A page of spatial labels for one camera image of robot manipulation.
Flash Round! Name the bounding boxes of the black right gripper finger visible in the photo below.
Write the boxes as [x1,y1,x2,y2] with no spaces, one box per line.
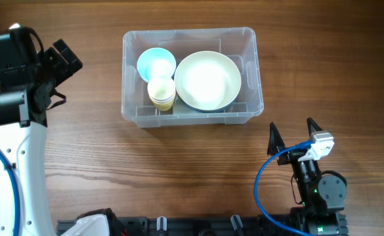
[267,122,286,156]
[307,117,323,135]

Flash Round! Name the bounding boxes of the light blue plastic bowl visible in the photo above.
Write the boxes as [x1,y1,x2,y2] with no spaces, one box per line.
[137,47,177,83]

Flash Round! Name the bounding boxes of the cream plastic cup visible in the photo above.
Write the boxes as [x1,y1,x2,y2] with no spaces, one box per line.
[147,77,176,102]

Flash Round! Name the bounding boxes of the beige plastic plate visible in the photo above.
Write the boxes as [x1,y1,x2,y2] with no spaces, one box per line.
[174,51,242,104]

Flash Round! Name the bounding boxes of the yellow plastic cup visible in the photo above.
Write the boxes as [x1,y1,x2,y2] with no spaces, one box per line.
[151,97,175,111]

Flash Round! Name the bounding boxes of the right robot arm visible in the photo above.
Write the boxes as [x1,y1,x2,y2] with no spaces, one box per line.
[267,117,348,235]

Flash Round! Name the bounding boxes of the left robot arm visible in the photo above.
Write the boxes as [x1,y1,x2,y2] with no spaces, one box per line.
[0,39,83,235]

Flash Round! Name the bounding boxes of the clear plastic storage container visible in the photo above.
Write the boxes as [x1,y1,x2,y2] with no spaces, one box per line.
[121,27,265,128]

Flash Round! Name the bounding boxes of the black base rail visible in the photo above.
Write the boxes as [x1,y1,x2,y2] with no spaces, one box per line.
[56,214,297,236]

